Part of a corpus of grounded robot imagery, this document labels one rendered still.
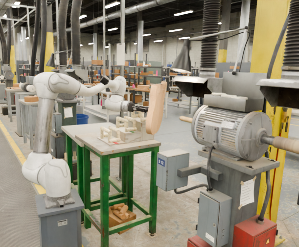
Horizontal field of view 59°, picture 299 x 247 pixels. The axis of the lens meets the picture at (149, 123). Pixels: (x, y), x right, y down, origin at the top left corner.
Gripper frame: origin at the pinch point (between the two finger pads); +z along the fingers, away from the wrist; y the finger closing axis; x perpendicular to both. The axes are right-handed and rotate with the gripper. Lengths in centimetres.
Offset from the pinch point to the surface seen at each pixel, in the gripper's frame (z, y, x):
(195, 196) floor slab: 36, -118, -121
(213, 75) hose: 44, 31, 32
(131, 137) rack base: -19.8, -10.9, -28.2
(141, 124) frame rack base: -13.9, -18.6, -16.7
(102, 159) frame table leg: -31, 21, -41
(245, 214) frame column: 73, 62, -39
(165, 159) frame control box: 28, 70, -14
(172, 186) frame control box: 34, 67, -29
